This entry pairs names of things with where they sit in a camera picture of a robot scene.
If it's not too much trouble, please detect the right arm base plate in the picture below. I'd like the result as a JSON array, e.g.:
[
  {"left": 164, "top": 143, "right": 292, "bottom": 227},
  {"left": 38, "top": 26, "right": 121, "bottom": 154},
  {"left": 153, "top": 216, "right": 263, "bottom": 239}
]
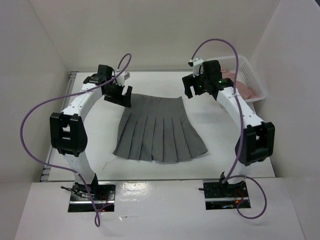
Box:
[{"left": 198, "top": 180, "right": 251, "bottom": 210}]

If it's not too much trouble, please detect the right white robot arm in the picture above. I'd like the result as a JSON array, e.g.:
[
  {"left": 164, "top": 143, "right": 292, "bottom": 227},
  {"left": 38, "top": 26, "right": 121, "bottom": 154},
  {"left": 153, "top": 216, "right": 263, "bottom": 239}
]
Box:
[{"left": 182, "top": 58, "right": 275, "bottom": 197}]

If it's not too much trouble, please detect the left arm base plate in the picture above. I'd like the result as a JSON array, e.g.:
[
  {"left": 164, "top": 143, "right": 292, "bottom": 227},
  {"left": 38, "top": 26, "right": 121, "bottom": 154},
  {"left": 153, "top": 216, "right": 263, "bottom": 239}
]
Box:
[{"left": 60, "top": 182, "right": 116, "bottom": 213}]

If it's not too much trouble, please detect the grey pleated skirt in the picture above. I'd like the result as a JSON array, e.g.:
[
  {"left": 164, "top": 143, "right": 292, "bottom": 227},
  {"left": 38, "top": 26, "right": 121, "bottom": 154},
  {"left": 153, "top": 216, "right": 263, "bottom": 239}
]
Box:
[{"left": 113, "top": 94, "right": 208, "bottom": 164}]

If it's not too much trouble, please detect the pink skirt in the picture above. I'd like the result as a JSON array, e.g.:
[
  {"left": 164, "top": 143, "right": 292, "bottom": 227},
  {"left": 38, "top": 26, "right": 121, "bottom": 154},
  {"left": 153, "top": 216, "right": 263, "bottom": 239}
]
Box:
[{"left": 221, "top": 68, "right": 259, "bottom": 100}]

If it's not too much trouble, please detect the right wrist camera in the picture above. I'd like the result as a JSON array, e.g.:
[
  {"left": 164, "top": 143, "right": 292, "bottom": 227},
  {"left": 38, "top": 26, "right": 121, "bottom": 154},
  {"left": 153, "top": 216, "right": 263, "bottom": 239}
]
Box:
[{"left": 188, "top": 57, "right": 204, "bottom": 78}]

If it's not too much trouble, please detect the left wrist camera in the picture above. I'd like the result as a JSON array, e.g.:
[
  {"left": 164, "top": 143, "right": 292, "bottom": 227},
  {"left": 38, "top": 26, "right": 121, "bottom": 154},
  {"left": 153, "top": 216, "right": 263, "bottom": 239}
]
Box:
[{"left": 115, "top": 71, "right": 130, "bottom": 87}]

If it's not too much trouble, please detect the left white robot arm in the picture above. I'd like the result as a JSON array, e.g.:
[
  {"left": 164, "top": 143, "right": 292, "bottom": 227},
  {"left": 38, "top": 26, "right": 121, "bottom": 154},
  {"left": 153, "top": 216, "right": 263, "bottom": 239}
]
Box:
[{"left": 49, "top": 65, "right": 133, "bottom": 200}]

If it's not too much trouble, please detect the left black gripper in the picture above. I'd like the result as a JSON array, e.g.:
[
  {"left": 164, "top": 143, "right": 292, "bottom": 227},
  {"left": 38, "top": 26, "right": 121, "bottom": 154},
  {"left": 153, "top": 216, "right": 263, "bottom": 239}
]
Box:
[{"left": 103, "top": 81, "right": 132, "bottom": 108}]

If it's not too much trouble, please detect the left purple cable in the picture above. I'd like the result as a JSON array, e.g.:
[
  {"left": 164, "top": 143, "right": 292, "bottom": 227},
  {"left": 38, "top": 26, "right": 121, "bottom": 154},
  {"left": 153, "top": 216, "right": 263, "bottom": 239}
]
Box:
[{"left": 19, "top": 52, "right": 133, "bottom": 228}]

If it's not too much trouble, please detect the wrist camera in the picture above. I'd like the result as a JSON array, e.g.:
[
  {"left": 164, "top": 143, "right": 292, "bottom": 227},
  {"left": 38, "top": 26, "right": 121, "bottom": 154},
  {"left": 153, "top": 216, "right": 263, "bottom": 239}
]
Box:
[
  {"left": 115, "top": 71, "right": 130, "bottom": 87},
  {"left": 188, "top": 57, "right": 204, "bottom": 78}
]

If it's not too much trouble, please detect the white plastic basket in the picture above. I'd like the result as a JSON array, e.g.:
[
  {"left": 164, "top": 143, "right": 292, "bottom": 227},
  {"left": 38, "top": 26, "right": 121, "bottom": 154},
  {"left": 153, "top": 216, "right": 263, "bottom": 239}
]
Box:
[{"left": 208, "top": 55, "right": 267, "bottom": 103}]

